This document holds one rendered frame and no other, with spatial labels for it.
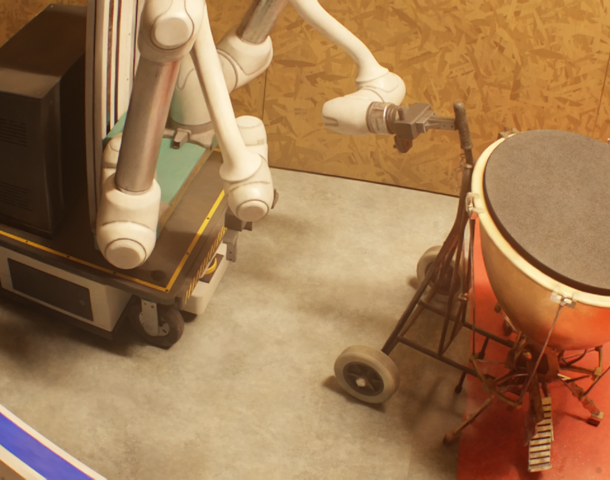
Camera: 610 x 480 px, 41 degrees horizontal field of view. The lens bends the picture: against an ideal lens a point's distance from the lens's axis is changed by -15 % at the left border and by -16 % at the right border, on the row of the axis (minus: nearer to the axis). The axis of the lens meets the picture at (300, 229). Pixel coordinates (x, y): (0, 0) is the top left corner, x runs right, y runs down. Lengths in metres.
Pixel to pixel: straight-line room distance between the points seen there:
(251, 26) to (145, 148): 0.79
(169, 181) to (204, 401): 0.64
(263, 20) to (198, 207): 0.60
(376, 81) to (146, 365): 1.07
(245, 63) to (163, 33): 0.99
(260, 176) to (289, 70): 1.08
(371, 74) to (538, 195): 0.63
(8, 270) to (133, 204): 0.80
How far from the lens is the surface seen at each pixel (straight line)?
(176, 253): 2.63
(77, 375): 2.74
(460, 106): 2.31
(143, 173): 2.13
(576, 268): 2.07
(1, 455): 0.42
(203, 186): 2.86
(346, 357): 2.60
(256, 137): 2.29
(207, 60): 2.15
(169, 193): 2.62
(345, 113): 2.45
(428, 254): 2.95
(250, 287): 3.00
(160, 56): 1.93
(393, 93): 2.57
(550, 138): 2.48
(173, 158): 2.75
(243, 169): 2.17
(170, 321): 2.70
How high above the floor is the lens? 2.10
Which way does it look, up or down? 41 degrees down
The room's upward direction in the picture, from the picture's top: 6 degrees clockwise
